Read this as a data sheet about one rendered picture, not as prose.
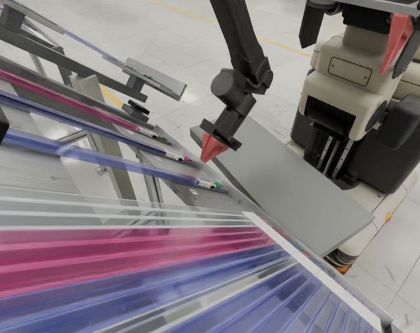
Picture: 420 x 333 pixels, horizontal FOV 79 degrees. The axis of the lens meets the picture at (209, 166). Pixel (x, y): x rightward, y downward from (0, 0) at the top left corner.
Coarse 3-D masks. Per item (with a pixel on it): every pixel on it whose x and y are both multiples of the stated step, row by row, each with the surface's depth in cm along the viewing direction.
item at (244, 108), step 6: (246, 90) 59; (246, 96) 60; (252, 96) 60; (246, 102) 60; (252, 102) 61; (234, 108) 61; (240, 108) 61; (246, 108) 61; (240, 114) 62; (246, 114) 62
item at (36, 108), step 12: (0, 96) 30; (12, 96) 31; (24, 108) 32; (36, 108) 33; (48, 108) 35; (60, 120) 36; (72, 120) 37; (84, 120) 40; (96, 132) 41; (108, 132) 42; (132, 144) 47; (144, 144) 49
